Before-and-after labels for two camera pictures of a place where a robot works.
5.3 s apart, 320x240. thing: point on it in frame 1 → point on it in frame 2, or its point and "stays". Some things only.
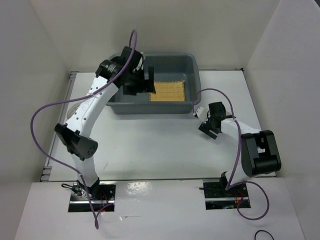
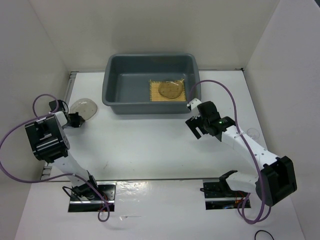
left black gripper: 145,86 → 78,119
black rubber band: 263,231 stays
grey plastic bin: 163,67 stays
